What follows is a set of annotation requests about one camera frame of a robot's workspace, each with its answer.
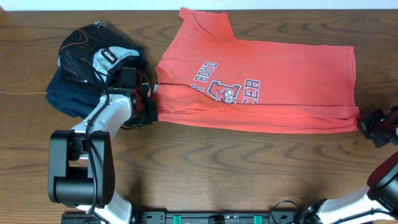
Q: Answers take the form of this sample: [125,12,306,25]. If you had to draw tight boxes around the navy blue folded garment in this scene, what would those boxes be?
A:
[45,57,149,119]

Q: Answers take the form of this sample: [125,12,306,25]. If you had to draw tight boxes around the red soccer t-shirt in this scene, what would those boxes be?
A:
[155,8,359,134]

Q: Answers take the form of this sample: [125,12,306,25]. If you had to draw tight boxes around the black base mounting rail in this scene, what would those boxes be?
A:
[60,210,307,224]

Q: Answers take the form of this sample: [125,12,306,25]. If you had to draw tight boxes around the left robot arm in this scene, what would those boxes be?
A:
[48,67,158,223]

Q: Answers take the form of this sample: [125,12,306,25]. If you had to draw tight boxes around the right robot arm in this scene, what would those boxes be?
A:
[296,106,397,223]

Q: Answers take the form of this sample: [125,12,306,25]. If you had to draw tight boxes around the black patterned folded garment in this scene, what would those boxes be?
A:
[57,22,146,91]

